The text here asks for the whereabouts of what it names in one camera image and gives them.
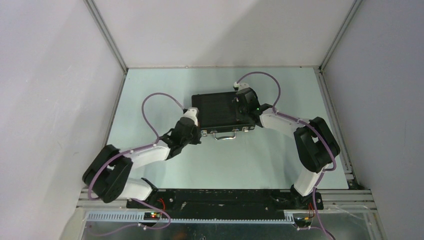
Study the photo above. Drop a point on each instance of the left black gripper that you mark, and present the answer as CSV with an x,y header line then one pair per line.
x,y
198,135

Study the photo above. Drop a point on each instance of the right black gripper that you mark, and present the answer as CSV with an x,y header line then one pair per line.
x,y
240,117

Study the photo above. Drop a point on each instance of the black poker set case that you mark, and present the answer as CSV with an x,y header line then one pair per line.
x,y
218,115

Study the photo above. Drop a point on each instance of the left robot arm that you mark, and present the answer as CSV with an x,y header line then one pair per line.
x,y
108,176

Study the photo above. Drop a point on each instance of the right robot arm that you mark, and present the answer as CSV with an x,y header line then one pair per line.
x,y
316,146

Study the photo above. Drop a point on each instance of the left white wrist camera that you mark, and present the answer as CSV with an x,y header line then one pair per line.
x,y
192,113

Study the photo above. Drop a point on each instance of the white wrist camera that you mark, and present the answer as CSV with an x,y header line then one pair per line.
x,y
240,86
192,113

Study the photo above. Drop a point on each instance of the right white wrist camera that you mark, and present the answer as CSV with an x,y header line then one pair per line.
x,y
240,86

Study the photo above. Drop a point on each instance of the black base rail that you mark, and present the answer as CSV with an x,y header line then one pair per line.
x,y
231,204

